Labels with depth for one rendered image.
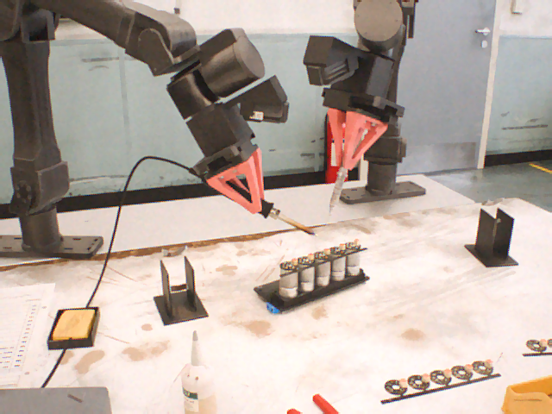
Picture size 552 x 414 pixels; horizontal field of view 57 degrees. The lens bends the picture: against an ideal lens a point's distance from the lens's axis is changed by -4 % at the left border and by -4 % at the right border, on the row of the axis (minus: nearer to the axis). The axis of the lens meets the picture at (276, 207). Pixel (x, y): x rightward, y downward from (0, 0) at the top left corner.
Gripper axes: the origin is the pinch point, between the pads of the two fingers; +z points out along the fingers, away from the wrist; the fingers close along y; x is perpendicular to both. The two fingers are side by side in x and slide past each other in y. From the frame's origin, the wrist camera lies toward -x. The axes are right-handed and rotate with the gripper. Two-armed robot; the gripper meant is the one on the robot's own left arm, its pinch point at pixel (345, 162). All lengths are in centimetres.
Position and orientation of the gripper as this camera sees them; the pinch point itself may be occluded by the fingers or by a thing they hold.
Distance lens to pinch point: 73.4
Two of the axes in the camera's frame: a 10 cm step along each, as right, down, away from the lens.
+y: 6.3, 2.7, -7.3
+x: 7.3, 1.1, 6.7
